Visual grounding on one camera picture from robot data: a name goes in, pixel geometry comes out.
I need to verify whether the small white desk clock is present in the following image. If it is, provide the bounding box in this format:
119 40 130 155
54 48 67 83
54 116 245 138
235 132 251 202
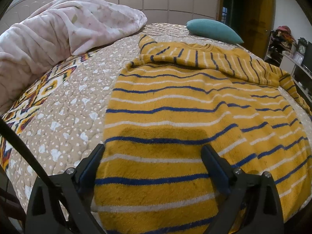
293 52 304 65

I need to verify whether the teal pillow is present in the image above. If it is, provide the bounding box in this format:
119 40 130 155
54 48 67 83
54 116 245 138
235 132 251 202
186 19 244 44

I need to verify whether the yellow striped knit sweater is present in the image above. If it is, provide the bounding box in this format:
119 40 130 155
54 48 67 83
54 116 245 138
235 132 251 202
94 35 311 233

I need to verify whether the white shelf unit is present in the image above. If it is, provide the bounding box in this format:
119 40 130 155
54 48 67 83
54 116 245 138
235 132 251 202
265 31 311 104

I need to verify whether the pink floral duvet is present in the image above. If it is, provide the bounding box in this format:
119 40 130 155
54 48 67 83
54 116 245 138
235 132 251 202
1 0 148 113

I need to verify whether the pile of clothes on shelf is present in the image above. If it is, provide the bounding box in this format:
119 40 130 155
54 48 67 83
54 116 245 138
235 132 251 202
272 25 296 50

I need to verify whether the black television screen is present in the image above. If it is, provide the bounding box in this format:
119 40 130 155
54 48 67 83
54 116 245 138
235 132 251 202
301 42 312 72

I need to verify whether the dark mantel clock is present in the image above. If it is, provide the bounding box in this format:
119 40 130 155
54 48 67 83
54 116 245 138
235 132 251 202
297 37 308 56

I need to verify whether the brown wooden door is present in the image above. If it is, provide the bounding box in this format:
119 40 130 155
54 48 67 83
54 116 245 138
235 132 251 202
217 0 274 59

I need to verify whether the pink padded headboard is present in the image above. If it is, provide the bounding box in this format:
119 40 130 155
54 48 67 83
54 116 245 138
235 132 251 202
0 0 54 34

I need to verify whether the beige dotted quilted bedspread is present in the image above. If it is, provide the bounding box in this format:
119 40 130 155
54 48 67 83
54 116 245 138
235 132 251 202
0 23 312 234

